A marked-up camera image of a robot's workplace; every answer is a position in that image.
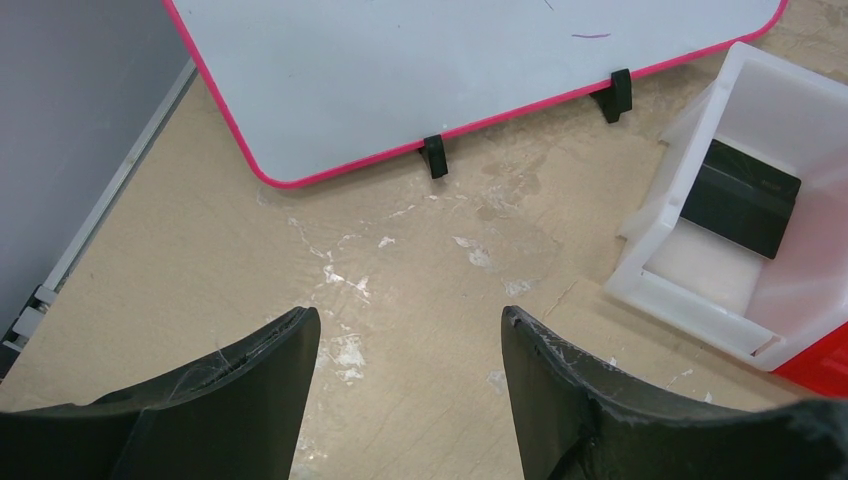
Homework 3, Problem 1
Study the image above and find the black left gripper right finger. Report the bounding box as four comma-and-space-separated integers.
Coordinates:
501, 306, 847, 479

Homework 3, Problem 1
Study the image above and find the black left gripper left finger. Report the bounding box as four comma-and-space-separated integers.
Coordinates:
1, 307, 321, 479

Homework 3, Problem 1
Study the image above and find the black card in bin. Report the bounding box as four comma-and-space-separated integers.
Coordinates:
681, 139, 802, 260

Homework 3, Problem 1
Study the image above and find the white plastic bin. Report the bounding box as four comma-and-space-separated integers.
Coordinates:
604, 43, 847, 371

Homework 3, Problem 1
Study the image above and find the red plastic bin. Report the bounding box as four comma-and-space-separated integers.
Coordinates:
773, 324, 848, 399

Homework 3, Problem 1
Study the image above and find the black whiteboard stand clip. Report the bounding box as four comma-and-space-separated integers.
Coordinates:
590, 69, 633, 124
419, 135, 448, 179

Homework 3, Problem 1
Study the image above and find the pink framed whiteboard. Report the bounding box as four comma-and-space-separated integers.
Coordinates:
165, 0, 786, 189

